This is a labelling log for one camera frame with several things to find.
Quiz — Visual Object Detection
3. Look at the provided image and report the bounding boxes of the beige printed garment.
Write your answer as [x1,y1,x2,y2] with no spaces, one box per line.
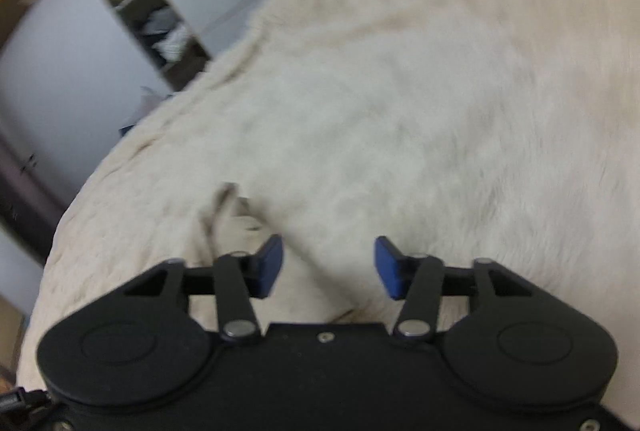
[192,181,381,328]

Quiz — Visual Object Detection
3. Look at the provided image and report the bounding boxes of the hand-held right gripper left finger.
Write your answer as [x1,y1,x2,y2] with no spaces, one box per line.
[123,234,285,343]

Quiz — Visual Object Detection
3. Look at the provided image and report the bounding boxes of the grey clothes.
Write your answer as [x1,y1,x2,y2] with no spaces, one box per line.
[137,8,176,42]

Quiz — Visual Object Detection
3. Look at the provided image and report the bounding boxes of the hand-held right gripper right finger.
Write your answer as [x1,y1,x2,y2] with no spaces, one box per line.
[374,235,539,341]

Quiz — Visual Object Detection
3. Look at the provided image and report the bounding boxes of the white clothes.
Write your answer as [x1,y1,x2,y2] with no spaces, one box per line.
[152,25,195,62]

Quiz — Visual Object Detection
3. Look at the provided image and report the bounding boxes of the cream fluffy blanket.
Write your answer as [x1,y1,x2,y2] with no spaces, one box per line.
[15,0,640,418]

